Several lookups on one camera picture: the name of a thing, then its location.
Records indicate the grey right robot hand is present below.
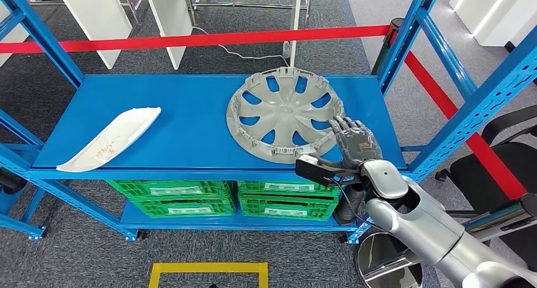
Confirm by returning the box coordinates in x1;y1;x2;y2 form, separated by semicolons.
317;115;384;172

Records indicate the grey plastic wheel hubcap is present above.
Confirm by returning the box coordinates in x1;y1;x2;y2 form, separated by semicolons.
225;66;346;165

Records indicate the blue metal shelf rack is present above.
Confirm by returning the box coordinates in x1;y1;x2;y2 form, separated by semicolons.
0;108;47;242
0;0;537;245

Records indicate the white plastic trim part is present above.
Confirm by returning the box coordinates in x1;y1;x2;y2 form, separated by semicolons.
55;106;162;173

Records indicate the black cylinder part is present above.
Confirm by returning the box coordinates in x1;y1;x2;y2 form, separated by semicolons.
0;168;27;195

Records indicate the black office chair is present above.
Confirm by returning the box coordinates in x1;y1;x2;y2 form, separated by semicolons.
434;104;537;272

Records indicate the red barrier belt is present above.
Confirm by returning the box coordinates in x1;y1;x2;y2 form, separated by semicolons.
0;25;391;54
403;51;528;201

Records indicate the white desk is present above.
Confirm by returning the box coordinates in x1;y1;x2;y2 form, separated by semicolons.
142;0;304;70
0;0;133;70

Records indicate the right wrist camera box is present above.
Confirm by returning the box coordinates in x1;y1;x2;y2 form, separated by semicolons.
294;154;366;189

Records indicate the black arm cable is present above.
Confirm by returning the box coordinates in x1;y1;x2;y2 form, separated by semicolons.
329;177;379;229

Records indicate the black corrugated hose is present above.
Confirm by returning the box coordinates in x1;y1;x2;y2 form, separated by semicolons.
333;185;367;226

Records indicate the dark stanchion post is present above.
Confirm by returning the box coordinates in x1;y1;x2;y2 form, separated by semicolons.
371;17;405;77

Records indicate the white floor cable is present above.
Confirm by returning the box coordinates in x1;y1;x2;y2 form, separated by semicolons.
192;26;291;68

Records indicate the chrome stanchion post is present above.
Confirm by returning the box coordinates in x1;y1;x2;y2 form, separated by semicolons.
354;192;537;288

